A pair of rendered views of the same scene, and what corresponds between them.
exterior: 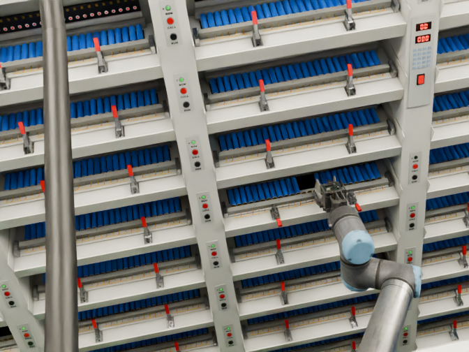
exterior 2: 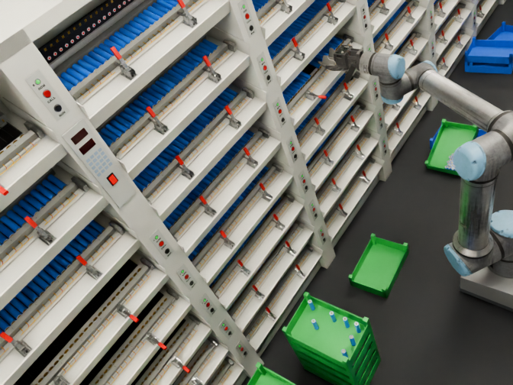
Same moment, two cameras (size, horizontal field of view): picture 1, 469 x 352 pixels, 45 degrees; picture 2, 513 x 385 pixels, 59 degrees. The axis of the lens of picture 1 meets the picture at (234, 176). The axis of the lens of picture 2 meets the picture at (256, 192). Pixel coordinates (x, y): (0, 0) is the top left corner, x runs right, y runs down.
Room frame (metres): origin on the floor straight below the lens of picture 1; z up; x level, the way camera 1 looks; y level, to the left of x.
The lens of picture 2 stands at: (0.33, 1.06, 2.08)
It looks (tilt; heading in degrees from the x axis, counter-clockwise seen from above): 43 degrees down; 329
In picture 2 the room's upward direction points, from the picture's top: 25 degrees counter-clockwise
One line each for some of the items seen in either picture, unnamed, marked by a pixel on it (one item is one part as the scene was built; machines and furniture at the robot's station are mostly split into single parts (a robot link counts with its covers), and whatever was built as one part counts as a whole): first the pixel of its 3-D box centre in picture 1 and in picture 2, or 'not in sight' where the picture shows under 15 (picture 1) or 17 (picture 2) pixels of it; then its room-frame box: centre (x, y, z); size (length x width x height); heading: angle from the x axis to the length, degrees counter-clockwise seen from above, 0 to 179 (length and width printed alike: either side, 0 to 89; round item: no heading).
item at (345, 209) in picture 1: (343, 220); (367, 63); (1.34, -0.31, 1.03); 0.10 x 0.05 x 0.09; 94
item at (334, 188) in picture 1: (336, 202); (350, 59); (1.42, -0.30, 1.04); 0.12 x 0.08 x 0.09; 4
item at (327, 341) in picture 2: not in sight; (326, 328); (1.11, 0.55, 0.36); 0.30 x 0.20 x 0.08; 7
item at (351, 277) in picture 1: (359, 269); (393, 87); (1.24, -0.33, 0.91); 0.12 x 0.09 x 0.12; 60
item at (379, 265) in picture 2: not in sight; (379, 264); (1.23, 0.02, 0.04); 0.30 x 0.20 x 0.08; 98
